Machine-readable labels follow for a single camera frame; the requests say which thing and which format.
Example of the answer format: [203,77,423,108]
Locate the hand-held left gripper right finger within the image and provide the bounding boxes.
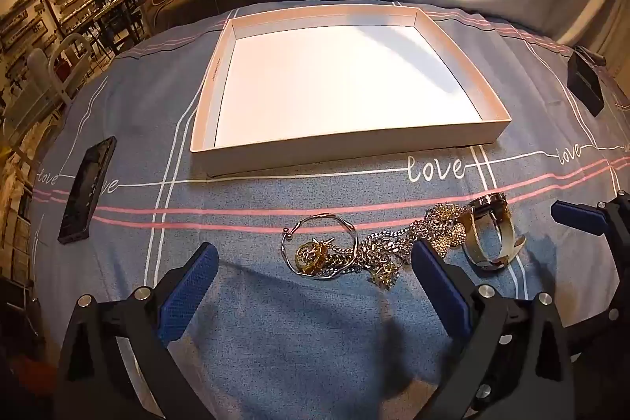
[411,238,576,420]

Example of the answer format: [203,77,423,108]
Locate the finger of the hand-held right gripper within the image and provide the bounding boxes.
[550,190,630,256]
[566,297,630,354]

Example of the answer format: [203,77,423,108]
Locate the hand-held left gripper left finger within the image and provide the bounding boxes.
[58,242,220,420]

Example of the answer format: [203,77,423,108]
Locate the gold crystal brooch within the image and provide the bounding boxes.
[435,204,467,250]

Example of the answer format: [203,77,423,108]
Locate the silver chain necklace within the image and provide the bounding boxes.
[320,202,466,289]

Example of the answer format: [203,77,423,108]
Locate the wristwatch with beige strap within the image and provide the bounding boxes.
[460,192,528,274]

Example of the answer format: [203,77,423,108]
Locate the silver bangle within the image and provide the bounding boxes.
[282,213,358,279]

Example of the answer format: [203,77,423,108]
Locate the gold openwork ring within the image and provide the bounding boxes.
[294,244,326,276]

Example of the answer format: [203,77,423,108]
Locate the white shallow cardboard box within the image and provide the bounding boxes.
[189,4,513,179]

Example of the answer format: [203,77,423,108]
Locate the grey printed bed sheet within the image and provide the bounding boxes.
[27,2,630,420]

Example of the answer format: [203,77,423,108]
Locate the small black box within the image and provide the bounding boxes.
[566,46,606,118]

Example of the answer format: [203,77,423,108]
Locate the black smartphone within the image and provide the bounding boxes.
[57,135,118,246]

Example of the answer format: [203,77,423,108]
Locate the white chair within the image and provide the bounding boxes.
[27,33,95,111]

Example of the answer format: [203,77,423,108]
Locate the wall display shelves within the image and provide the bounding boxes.
[0,0,102,61]

